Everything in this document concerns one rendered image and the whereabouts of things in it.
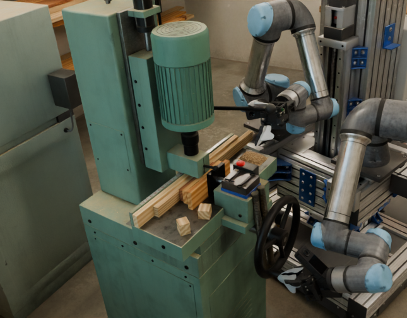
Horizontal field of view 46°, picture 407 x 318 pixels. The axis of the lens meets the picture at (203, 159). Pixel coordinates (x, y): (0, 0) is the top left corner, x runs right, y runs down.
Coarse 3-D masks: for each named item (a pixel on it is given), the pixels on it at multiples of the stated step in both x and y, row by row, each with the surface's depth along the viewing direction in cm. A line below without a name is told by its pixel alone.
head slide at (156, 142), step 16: (144, 64) 150; (144, 80) 153; (144, 96) 157; (144, 112) 160; (160, 112) 160; (144, 128) 164; (160, 128) 163; (144, 144) 168; (160, 144) 165; (160, 160) 167
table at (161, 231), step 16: (272, 160) 184; (176, 208) 162; (144, 224) 157; (160, 224) 156; (176, 224) 155; (192, 224) 155; (208, 224) 155; (224, 224) 161; (240, 224) 158; (144, 240) 156; (160, 240) 150; (176, 240) 148; (192, 240) 150; (176, 256) 149
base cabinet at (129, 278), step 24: (96, 240) 190; (120, 240) 180; (240, 240) 178; (96, 264) 201; (120, 264) 188; (144, 264) 177; (168, 264) 167; (216, 264) 167; (240, 264) 183; (120, 288) 197; (144, 288) 185; (168, 288) 174; (192, 288) 164; (216, 288) 172; (240, 288) 189; (264, 288) 211; (120, 312) 208; (144, 312) 194; (168, 312) 182; (192, 312) 172; (216, 312) 177; (240, 312) 194; (264, 312) 218
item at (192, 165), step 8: (176, 144) 172; (168, 152) 168; (176, 152) 168; (200, 152) 167; (168, 160) 170; (176, 160) 168; (184, 160) 165; (192, 160) 163; (200, 160) 163; (208, 160) 167; (176, 168) 170; (184, 168) 167; (192, 168) 164; (200, 168) 164; (208, 168) 169; (192, 176) 166; (200, 176) 165
